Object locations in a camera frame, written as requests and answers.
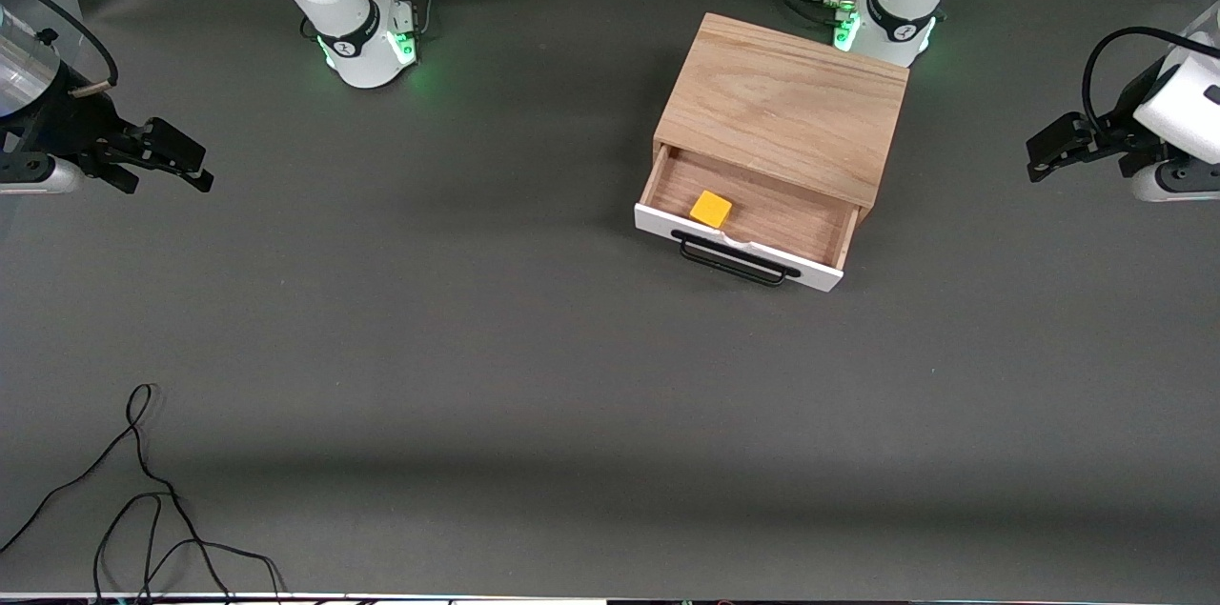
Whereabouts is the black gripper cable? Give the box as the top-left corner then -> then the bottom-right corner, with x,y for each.
0,0 -> 119,103
1081,25 -> 1220,141

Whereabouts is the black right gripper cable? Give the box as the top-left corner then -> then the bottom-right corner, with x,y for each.
0,0 -> 119,103

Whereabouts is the white-fronted wooden drawer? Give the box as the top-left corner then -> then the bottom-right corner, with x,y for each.
634,145 -> 862,293

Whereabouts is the dark grey table mat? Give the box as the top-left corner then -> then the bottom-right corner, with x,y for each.
0,0 -> 1220,601

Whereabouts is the black metal drawer handle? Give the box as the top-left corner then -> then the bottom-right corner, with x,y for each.
670,229 -> 803,288

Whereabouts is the wooden drawer cabinet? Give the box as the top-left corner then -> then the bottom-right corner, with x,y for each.
652,11 -> 910,227

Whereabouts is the thin black loose cable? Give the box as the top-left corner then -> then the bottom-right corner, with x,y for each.
0,383 -> 287,605

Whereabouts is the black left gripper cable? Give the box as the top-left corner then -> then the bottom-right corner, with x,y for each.
1081,25 -> 1220,141

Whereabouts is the yellow cube block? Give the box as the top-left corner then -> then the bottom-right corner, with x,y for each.
689,190 -> 735,231

